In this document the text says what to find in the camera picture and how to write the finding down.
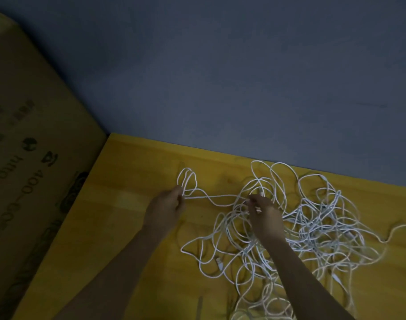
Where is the person's right hand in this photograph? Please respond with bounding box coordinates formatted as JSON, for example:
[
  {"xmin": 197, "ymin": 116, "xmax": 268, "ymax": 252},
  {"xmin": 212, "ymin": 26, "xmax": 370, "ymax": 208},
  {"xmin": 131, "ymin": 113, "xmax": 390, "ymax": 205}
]
[{"xmin": 246, "ymin": 194, "xmax": 287, "ymax": 243}]

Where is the person's right forearm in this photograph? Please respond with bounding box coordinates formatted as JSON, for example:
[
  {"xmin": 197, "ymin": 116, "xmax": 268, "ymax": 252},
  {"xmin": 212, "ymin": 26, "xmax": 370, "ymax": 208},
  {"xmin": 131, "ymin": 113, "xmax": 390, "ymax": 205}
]
[{"xmin": 264, "ymin": 235, "xmax": 356, "ymax": 320}]

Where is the person's left forearm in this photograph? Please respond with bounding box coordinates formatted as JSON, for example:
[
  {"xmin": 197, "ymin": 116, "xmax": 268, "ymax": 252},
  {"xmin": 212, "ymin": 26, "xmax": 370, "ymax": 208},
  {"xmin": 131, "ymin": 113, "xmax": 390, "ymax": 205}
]
[{"xmin": 53, "ymin": 228, "xmax": 165, "ymax": 320}]

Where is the person's left hand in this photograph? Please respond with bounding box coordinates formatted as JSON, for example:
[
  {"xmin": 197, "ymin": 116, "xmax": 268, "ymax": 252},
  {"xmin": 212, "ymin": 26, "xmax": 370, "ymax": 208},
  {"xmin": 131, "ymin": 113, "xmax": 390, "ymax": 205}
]
[{"xmin": 143, "ymin": 185, "xmax": 185, "ymax": 239}]

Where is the tangle of white cables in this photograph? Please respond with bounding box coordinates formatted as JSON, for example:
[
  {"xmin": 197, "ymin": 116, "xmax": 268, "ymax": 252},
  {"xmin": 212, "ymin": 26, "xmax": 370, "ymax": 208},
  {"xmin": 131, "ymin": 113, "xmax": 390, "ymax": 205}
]
[{"xmin": 179, "ymin": 160, "xmax": 406, "ymax": 320}]

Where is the plain brown cardboard box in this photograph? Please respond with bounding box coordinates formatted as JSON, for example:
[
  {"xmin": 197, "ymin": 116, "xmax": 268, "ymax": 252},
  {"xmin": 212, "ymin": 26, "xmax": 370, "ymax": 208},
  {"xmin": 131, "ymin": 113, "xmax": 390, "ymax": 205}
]
[{"xmin": 0, "ymin": 10, "xmax": 109, "ymax": 320}]

